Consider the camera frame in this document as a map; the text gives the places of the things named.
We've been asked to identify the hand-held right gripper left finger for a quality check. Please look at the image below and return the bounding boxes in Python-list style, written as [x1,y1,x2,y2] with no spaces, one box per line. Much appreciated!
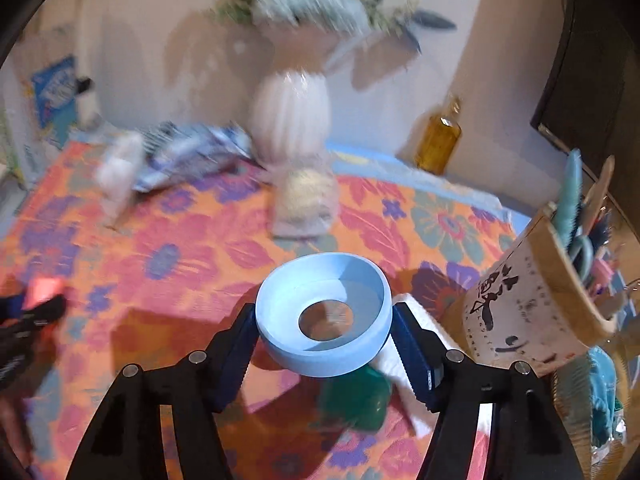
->
[65,302,261,480]

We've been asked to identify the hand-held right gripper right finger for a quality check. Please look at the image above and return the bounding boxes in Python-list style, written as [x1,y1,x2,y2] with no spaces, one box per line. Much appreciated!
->
[390,302,583,480]

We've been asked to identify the light blue round dish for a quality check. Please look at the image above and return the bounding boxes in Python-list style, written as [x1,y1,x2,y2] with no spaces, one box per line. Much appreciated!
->
[255,252,393,378]

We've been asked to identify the blue white snack packet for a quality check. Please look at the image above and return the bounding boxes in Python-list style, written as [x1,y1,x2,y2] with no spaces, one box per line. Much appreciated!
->
[132,120,253,193]

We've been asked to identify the white folded cloth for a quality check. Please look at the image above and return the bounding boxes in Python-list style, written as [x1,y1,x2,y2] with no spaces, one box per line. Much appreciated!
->
[377,295,493,438]

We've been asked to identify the small green object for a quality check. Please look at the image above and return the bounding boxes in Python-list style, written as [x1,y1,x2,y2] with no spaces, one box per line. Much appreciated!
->
[317,362,393,431]

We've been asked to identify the floral orange tablecloth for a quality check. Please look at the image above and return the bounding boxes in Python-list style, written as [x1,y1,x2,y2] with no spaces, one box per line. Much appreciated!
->
[0,140,531,480]

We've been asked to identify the wooden pen holder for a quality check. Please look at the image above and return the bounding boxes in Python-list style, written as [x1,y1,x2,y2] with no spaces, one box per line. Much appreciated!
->
[460,202,628,376]

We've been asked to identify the clear plastic packet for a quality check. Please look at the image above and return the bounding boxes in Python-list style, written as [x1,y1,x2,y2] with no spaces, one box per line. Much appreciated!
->
[272,160,337,238]

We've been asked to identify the white plush toy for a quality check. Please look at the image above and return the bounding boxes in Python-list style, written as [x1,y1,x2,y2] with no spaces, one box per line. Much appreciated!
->
[95,132,146,221]

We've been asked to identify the amber glass bottle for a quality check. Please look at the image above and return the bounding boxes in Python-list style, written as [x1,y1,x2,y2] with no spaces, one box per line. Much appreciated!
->
[414,94,463,176]

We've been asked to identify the blue white box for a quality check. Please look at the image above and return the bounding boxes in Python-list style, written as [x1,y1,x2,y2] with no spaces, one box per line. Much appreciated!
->
[30,55,78,148]

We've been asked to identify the white ribbed vase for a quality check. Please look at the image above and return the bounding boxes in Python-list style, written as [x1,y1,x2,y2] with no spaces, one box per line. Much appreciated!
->
[250,30,333,171]

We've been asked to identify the wooden stick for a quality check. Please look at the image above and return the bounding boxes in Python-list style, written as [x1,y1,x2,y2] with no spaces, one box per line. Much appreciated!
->
[587,155,616,211]

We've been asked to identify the teal handled scissors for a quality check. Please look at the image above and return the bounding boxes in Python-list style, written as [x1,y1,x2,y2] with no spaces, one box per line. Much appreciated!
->
[570,232,601,286]

